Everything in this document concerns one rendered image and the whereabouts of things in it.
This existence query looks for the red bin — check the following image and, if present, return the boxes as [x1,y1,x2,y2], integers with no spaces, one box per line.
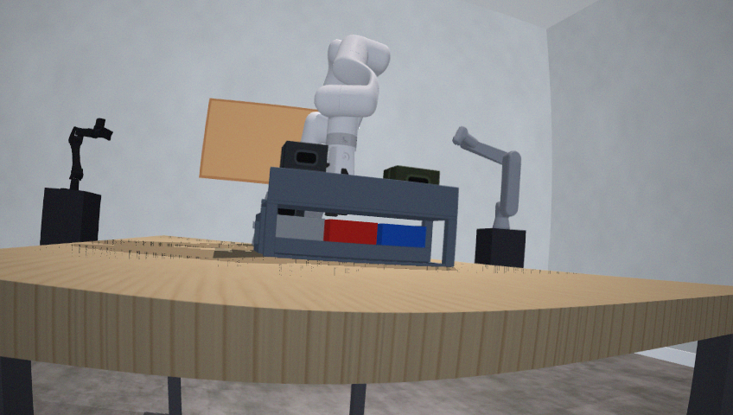
[323,219,378,245]

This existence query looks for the olive green tool case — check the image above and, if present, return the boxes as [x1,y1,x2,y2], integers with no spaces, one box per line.
[383,165,440,185]

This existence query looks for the blue open bin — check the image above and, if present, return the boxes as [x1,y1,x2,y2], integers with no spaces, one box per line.
[376,223,426,247]

